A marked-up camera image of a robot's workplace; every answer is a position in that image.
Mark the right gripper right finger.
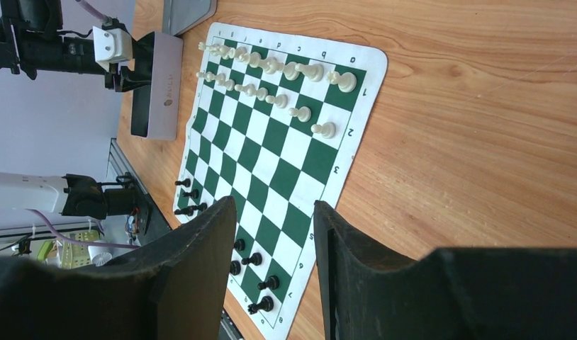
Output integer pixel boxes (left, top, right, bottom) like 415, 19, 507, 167
313, 200, 577, 339

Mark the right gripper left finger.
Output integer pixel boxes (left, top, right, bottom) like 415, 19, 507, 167
0, 196, 237, 339

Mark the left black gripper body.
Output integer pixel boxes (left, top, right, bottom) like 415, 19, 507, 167
104, 40, 154, 93

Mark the metal tin with black pieces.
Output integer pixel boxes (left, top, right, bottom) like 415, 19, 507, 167
130, 31, 183, 140

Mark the black chess knight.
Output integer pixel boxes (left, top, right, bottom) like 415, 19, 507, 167
230, 260, 242, 276
174, 203, 208, 216

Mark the black chess pawn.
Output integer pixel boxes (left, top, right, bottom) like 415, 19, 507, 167
233, 239, 246, 251
181, 188, 200, 200
174, 178, 191, 188
257, 275, 280, 290
241, 252, 263, 266

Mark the green white chess mat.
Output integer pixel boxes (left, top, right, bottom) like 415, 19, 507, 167
173, 23, 388, 339

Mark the black chess rook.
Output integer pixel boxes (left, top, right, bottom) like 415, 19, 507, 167
247, 296, 274, 315

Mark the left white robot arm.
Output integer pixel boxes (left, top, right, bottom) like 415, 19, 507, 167
0, 1, 154, 220

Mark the white chess pawn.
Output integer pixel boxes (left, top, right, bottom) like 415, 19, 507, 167
264, 94, 288, 108
288, 106, 311, 123
310, 122, 336, 139

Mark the white chess bishop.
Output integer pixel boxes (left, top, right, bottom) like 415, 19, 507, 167
276, 62, 300, 81

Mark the white chess knight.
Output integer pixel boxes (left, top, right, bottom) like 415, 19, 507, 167
295, 63, 324, 82

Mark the white chess rook corner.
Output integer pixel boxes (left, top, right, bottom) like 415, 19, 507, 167
327, 71, 357, 93

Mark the metal tin lid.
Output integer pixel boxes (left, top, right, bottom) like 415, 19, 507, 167
162, 0, 218, 36

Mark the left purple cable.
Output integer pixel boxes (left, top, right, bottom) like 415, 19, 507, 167
28, 0, 144, 251

